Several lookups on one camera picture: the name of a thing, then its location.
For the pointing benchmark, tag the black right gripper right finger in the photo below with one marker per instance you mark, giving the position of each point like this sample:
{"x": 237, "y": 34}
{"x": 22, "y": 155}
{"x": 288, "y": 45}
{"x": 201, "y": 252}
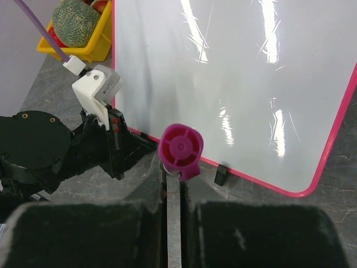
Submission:
{"x": 216, "y": 232}

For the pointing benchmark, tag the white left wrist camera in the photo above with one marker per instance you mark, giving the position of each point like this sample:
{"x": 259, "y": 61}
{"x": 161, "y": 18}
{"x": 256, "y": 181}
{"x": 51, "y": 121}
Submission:
{"x": 95, "y": 89}

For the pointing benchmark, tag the red tomato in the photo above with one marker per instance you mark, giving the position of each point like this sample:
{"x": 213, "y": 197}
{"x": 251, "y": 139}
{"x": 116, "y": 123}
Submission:
{"x": 56, "y": 38}

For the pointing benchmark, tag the green netted melon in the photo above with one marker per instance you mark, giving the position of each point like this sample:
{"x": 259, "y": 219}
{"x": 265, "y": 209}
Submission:
{"x": 74, "y": 23}

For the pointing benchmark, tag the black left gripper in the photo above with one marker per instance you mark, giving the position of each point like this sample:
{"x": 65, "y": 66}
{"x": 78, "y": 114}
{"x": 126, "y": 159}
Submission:
{"x": 124, "y": 147}

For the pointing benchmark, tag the white marker purple cap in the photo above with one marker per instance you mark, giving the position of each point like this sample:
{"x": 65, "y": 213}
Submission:
{"x": 180, "y": 150}

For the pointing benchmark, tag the yellow plastic bin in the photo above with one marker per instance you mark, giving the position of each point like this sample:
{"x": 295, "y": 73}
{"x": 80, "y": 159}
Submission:
{"x": 99, "y": 44}

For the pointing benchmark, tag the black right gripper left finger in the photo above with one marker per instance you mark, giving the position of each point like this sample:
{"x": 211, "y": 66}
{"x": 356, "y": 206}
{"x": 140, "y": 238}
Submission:
{"x": 123, "y": 231}

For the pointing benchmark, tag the pink framed whiteboard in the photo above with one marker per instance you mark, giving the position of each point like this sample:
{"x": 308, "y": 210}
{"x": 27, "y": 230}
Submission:
{"x": 266, "y": 83}

